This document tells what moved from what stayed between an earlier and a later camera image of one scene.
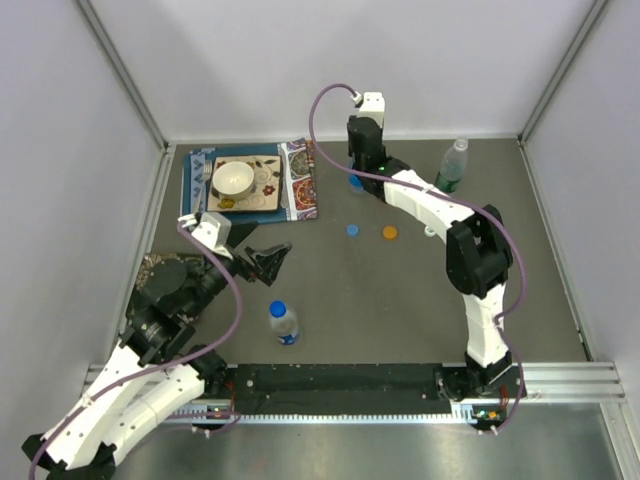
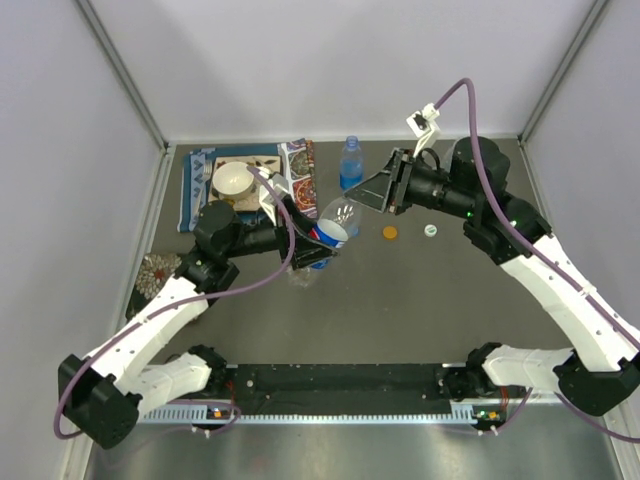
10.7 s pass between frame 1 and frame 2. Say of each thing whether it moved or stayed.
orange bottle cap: stayed
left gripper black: moved
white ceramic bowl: stayed
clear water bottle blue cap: moved
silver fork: stayed
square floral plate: stayed
